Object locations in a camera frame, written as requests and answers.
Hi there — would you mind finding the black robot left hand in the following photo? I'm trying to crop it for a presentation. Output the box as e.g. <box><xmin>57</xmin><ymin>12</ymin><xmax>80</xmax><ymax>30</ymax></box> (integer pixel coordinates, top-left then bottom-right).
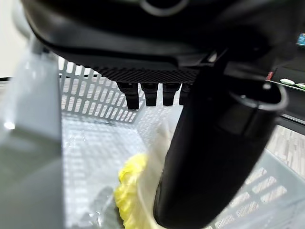
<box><xmin>20</xmin><ymin>0</ymin><xmax>305</xmax><ymax>228</ymax></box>

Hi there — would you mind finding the yellow napa cabbage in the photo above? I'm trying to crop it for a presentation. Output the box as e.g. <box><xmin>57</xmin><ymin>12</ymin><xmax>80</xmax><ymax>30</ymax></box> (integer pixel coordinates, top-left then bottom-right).
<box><xmin>113</xmin><ymin>121</ymin><xmax>178</xmax><ymax>229</ymax></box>

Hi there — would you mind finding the white perforated plastic basket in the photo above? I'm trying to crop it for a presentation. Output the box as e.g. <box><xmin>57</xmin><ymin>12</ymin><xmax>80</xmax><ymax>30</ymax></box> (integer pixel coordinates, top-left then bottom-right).
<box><xmin>0</xmin><ymin>31</ymin><xmax>305</xmax><ymax>229</ymax></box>

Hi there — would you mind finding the green white packet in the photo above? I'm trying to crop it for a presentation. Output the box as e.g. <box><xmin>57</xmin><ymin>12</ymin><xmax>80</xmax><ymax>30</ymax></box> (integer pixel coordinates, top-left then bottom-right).
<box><xmin>279</xmin><ymin>77</ymin><xmax>295</xmax><ymax>86</ymax></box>

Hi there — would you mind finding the black shelf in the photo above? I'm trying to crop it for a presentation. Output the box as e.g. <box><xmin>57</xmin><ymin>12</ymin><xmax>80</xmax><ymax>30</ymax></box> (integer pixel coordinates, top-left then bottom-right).
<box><xmin>266</xmin><ymin>35</ymin><xmax>305</xmax><ymax>125</ymax></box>

